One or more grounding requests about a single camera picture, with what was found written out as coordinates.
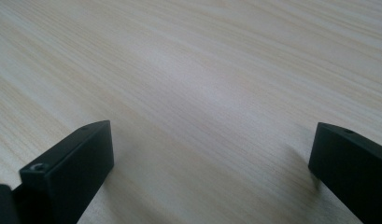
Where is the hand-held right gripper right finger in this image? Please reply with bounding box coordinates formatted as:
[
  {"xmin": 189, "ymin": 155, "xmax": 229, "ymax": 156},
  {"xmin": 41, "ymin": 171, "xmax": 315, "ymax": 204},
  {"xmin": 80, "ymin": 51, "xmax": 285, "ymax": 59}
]
[{"xmin": 307, "ymin": 121, "xmax": 382, "ymax": 224}]

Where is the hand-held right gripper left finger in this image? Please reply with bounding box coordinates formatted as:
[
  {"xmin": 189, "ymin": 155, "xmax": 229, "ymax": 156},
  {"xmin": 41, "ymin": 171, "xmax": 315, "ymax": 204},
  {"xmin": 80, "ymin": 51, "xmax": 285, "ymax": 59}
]
[{"xmin": 11, "ymin": 119, "xmax": 115, "ymax": 224}]

